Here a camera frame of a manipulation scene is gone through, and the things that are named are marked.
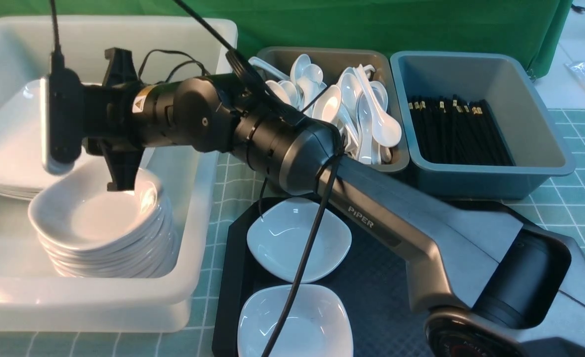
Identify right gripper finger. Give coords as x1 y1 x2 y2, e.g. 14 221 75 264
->
99 141 144 192
102 48 139 86

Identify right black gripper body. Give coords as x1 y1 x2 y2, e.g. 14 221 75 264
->
82 81 176 152

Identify white bowl tray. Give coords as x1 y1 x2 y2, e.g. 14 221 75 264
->
247 197 352 283
236 284 354 357

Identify white ceramic soup spoon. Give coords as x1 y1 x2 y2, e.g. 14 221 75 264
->
356 64 402 148

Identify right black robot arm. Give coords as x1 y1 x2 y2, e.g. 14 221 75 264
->
82 49 585 357

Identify stack of white bowls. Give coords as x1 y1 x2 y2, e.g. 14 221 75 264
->
28 161 180 278

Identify stack of white plates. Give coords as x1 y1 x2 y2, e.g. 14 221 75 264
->
0 79 157 201

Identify brown spoon bin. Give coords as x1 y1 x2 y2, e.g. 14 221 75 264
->
247 47 410 174

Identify large white plastic tub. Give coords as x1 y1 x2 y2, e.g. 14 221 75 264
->
0 15 231 333

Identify white spoon centre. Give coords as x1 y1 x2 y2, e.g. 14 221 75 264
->
313 84 342 126

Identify black serving tray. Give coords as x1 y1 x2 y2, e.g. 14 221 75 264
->
211 203 432 357

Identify black chopsticks in bin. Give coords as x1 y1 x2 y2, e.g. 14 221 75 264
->
408 95 515 167

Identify blue-grey chopstick bin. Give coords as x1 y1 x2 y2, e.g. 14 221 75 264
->
390 51 576 200

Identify green backdrop cloth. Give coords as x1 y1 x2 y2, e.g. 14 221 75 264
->
0 0 574 80

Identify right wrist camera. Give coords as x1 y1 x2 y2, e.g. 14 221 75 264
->
41 47 84 176

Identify black camera cable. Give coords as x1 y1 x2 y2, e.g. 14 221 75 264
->
50 0 345 357

